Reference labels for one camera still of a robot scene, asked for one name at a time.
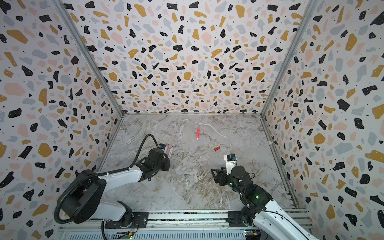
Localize white pen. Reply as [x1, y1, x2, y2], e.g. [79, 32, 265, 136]
[168, 146, 173, 158]

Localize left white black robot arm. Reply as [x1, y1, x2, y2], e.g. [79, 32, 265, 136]
[54, 148, 170, 228]

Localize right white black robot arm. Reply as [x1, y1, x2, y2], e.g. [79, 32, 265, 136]
[211, 166, 317, 240]

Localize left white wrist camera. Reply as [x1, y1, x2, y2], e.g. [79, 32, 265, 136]
[159, 143, 168, 152]

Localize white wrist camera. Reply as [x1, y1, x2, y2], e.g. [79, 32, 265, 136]
[224, 154, 237, 175]
[159, 143, 168, 152]

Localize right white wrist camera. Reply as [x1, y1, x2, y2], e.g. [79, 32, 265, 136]
[224, 154, 237, 175]

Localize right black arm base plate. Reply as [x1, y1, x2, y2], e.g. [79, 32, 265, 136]
[226, 211, 255, 228]

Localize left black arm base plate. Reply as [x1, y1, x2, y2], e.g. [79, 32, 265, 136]
[105, 212, 149, 230]

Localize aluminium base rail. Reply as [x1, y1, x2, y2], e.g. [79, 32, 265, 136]
[58, 208, 313, 240]

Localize black corrugated cable hose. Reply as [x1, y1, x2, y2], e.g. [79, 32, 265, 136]
[53, 133, 160, 225]

